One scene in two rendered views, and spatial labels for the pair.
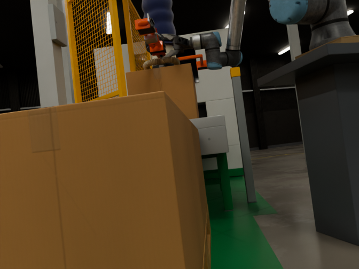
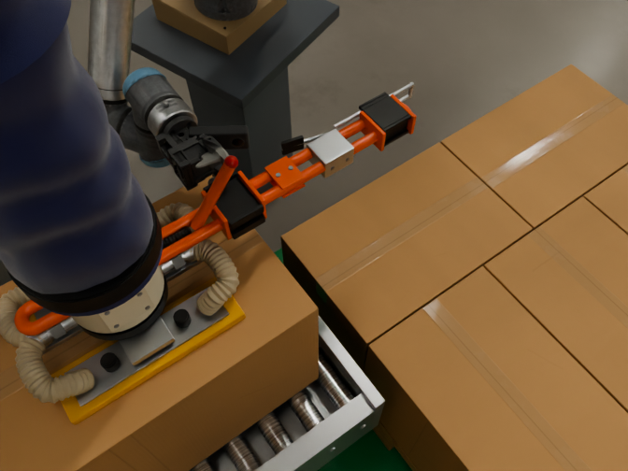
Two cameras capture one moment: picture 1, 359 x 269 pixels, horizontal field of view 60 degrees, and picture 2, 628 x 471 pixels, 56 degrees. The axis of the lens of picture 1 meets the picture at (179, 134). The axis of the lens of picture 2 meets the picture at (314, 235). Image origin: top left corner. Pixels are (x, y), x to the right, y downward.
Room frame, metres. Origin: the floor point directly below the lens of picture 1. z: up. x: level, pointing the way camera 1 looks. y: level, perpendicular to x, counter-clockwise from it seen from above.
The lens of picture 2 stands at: (2.16, 0.64, 1.97)
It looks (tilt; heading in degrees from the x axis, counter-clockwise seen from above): 58 degrees down; 230
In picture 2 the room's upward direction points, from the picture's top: 1 degrees counter-clockwise
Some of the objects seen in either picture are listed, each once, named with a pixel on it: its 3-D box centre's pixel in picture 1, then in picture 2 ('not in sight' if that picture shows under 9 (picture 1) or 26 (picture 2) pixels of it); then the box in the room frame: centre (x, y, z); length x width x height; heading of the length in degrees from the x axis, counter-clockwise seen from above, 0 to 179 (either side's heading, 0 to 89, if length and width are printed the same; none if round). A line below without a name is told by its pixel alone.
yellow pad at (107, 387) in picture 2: not in sight; (149, 342); (2.13, 0.14, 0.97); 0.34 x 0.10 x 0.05; 174
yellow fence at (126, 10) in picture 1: (147, 101); not in sight; (3.57, 0.33, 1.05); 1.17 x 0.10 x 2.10; 174
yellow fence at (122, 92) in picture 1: (98, 93); not in sight; (2.83, 0.70, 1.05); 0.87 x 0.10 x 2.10; 46
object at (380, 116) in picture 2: (143, 26); (387, 122); (1.52, 0.11, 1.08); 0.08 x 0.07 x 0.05; 174
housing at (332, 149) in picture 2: (150, 37); (330, 153); (1.66, 0.09, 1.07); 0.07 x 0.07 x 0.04; 84
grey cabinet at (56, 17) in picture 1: (57, 25); not in sight; (2.60, 0.92, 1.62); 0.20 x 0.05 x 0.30; 174
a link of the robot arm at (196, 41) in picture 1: (196, 41); (173, 122); (1.84, -0.17, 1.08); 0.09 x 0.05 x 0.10; 174
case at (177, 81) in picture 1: (168, 106); (150, 354); (2.13, 0.06, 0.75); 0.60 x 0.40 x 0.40; 175
